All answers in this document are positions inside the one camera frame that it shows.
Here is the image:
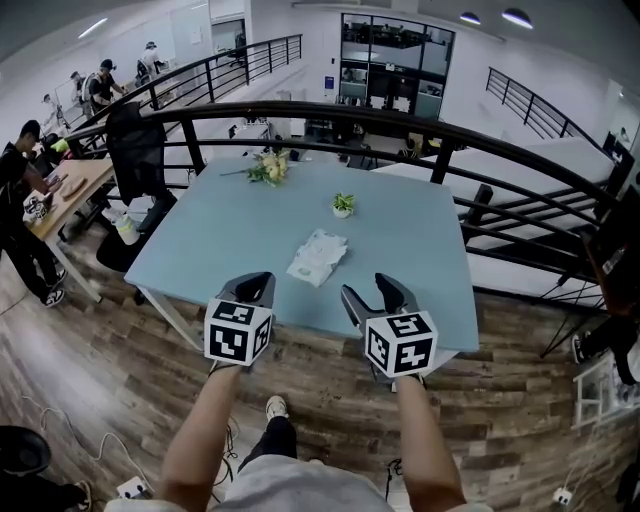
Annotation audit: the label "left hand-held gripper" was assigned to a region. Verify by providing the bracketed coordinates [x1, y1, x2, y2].
[203, 270, 278, 376]

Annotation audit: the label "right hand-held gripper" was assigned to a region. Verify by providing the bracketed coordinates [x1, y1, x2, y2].
[340, 271, 440, 389]

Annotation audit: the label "white plastic packet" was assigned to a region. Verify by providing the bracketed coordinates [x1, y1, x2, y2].
[286, 228, 349, 289]

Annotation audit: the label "person's left forearm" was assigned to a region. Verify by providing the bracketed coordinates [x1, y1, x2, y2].
[159, 367, 242, 512]

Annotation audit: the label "person's right forearm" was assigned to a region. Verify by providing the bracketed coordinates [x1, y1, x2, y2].
[394, 375, 467, 512]

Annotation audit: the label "small potted plant white pot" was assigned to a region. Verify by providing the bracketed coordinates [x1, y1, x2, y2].
[330, 192, 357, 220]

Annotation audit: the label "person's left shoe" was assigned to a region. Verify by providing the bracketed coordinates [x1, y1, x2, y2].
[264, 394, 291, 424]

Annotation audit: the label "yellow flower bouquet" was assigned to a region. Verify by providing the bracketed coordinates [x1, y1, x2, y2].
[219, 148, 292, 189]

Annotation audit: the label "pale plastic bottle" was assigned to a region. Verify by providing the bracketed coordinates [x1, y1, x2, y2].
[114, 213, 142, 246]

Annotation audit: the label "white plastic bag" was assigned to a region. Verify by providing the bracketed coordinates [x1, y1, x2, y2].
[102, 197, 152, 231]

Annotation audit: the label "person's black trouser leg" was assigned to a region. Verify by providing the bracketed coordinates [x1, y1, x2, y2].
[237, 415, 299, 474]

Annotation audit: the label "black office chair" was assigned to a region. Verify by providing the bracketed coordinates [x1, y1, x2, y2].
[95, 102, 179, 306]

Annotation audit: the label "curved black handrail railing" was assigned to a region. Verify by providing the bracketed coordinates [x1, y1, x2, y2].
[64, 99, 626, 321]

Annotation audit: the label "wooden desk white legs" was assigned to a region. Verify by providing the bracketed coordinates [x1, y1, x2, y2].
[27, 158, 117, 304]

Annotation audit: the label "person's grey shirt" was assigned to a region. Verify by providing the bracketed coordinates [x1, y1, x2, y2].
[104, 453, 494, 512]

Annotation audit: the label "wooden cutting board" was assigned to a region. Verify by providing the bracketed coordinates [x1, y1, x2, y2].
[60, 177, 89, 201]

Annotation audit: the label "black metal railing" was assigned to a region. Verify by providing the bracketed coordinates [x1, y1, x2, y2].
[64, 33, 304, 132]
[485, 67, 609, 152]

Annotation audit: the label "clear bottle red cap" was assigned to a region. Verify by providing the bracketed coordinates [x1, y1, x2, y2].
[602, 245, 628, 275]

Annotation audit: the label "dark table hairpin legs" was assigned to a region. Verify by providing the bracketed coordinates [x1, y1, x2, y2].
[539, 189, 640, 359]

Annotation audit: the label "black framed glass partition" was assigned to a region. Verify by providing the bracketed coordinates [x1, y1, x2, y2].
[339, 13, 456, 119]

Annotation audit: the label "black round seat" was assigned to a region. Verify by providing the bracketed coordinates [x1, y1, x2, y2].
[0, 424, 53, 477]

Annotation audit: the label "black cable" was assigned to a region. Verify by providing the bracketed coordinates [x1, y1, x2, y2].
[384, 457, 404, 501]
[212, 414, 242, 504]

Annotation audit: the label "white cable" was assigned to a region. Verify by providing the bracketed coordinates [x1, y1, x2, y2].
[22, 394, 151, 496]

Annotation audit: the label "white wire rack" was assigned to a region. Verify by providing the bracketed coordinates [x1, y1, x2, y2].
[572, 349, 640, 431]

